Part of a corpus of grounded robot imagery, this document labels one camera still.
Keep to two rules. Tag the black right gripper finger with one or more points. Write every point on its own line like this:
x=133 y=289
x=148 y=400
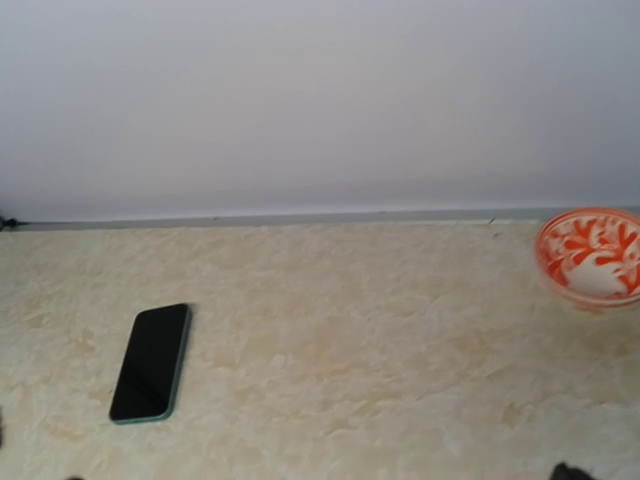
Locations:
x=563 y=471

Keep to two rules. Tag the red and white patterned bowl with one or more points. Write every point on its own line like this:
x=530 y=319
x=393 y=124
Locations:
x=590 y=257

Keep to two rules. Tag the green-edged black smartphone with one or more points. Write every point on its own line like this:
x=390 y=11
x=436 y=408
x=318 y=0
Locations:
x=147 y=386

